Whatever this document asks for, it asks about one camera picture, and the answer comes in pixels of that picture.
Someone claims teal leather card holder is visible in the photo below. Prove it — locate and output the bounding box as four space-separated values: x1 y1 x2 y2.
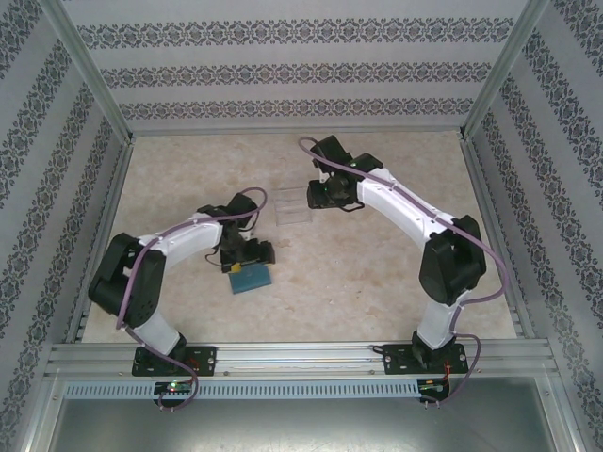
227 265 274 297

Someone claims clear acrylic card stand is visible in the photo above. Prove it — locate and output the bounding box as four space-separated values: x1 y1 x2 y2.
271 186 313 227

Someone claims left circuit board with LED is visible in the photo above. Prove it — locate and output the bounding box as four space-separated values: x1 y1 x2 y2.
155 381 193 396

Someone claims grey metal panel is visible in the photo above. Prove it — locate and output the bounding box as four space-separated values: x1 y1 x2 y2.
44 398 566 452

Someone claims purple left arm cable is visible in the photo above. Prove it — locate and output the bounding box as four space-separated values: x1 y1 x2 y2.
115 186 269 412

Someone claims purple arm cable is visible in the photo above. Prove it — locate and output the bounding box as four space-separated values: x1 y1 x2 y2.
115 186 269 412
300 136 505 409

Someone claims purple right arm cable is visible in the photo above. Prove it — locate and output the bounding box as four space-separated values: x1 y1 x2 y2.
300 136 505 409

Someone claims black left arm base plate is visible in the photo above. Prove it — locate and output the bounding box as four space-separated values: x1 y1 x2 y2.
133 346 219 378

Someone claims aluminium mounting rail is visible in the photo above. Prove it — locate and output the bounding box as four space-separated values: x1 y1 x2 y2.
44 339 560 379

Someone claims white slotted cable duct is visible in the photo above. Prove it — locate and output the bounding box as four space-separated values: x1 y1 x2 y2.
63 379 420 400

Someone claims aluminium table side rail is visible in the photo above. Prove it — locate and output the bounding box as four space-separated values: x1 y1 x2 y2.
459 134 536 340
65 136 138 344

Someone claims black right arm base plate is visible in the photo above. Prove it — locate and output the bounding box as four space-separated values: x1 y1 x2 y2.
383 343 470 377

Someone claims aluminium frame post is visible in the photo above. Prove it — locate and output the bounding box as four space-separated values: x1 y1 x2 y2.
460 0 552 140
40 0 136 142

